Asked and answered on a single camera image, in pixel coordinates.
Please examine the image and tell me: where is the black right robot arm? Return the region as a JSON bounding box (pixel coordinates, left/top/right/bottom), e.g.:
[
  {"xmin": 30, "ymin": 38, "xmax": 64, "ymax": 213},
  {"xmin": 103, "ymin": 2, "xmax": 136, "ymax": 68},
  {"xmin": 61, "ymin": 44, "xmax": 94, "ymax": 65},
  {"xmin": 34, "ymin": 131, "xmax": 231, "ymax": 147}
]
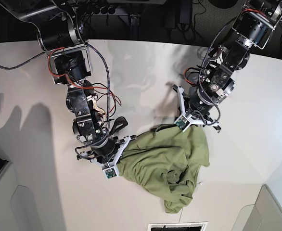
[{"xmin": 39, "ymin": 0, "xmax": 136, "ymax": 170}]

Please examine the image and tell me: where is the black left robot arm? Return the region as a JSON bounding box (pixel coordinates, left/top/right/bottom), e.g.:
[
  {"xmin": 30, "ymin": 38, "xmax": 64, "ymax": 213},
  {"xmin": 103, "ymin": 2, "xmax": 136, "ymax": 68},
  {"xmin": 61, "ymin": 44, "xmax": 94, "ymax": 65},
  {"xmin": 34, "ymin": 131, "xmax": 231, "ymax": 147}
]
[{"xmin": 173, "ymin": 0, "xmax": 282, "ymax": 132}]

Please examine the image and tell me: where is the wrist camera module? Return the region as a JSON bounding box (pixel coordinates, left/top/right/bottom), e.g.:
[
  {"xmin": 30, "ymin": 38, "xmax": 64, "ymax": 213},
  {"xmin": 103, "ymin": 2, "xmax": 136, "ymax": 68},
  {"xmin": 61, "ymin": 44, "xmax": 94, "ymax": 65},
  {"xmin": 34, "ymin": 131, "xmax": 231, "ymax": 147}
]
[
  {"xmin": 174, "ymin": 115, "xmax": 191, "ymax": 132},
  {"xmin": 103, "ymin": 166, "xmax": 119, "ymax": 180}
]

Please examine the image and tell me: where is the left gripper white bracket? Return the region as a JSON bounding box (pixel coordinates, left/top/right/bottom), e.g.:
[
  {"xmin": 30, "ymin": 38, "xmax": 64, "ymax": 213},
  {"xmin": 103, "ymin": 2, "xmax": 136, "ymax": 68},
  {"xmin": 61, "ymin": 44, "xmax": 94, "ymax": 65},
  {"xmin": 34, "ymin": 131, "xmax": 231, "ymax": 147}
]
[{"xmin": 172, "ymin": 85, "xmax": 221, "ymax": 133}]

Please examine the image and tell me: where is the green t-shirt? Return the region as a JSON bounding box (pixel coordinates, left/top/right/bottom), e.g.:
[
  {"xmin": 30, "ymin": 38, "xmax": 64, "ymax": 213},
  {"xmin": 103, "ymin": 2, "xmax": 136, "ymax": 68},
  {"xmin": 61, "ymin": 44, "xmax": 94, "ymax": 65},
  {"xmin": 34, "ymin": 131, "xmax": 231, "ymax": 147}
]
[{"xmin": 117, "ymin": 124, "xmax": 210, "ymax": 214}]

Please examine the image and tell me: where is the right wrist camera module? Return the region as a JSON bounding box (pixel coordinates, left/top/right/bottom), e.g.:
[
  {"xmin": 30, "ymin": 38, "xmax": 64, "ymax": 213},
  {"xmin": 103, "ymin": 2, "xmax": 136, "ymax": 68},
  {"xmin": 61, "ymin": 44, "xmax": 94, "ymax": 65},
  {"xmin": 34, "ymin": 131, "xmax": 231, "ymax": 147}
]
[{"xmin": 103, "ymin": 166, "xmax": 119, "ymax": 180}]

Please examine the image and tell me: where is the black box under table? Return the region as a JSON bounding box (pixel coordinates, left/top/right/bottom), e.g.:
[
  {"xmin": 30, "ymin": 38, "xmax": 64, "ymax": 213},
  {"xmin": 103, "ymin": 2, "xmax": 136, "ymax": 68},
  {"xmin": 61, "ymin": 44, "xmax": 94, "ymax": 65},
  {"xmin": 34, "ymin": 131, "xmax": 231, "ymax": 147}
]
[{"xmin": 164, "ymin": 0, "xmax": 193, "ymax": 29}]

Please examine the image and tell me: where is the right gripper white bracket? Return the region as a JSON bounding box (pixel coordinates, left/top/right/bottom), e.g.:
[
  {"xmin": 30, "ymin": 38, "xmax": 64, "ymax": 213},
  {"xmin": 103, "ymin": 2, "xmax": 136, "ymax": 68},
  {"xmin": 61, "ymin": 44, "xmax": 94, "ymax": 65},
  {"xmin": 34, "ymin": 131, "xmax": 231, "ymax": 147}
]
[{"xmin": 75, "ymin": 135, "xmax": 137, "ymax": 168}]

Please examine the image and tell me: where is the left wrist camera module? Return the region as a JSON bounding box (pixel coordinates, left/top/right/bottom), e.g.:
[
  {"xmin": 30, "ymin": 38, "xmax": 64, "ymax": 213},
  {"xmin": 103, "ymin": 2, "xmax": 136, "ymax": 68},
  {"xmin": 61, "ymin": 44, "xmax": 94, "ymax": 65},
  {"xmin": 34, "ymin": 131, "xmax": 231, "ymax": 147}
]
[{"xmin": 174, "ymin": 115, "xmax": 191, "ymax": 132}]

